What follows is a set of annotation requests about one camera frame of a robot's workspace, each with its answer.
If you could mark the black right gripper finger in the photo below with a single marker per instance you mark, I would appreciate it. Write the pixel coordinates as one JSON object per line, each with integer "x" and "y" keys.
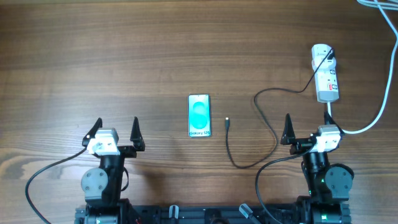
{"x": 288, "y": 135}
{"x": 329, "y": 121}

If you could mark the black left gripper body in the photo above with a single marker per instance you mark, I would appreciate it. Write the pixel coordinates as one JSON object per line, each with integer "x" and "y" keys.
{"x": 127, "y": 151}

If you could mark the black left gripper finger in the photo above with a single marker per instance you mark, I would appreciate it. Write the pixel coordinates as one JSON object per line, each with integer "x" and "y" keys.
{"x": 136, "y": 136}
{"x": 91, "y": 133}

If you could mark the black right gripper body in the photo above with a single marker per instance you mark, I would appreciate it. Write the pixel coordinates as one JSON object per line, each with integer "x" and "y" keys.
{"x": 301, "y": 145}

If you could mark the teal screen Galaxy smartphone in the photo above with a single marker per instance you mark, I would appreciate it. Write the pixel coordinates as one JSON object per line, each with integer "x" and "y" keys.
{"x": 199, "y": 118}

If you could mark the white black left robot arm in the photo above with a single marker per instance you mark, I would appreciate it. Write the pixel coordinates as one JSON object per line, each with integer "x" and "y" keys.
{"x": 102, "y": 186}

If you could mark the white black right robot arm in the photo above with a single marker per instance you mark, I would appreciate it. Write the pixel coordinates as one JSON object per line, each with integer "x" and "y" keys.
{"x": 328, "y": 184}

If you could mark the white power strip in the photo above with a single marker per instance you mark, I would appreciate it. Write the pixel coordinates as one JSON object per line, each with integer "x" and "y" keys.
{"x": 324, "y": 66}

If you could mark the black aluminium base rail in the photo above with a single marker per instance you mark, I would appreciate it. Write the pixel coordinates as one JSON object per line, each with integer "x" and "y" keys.
{"x": 281, "y": 213}

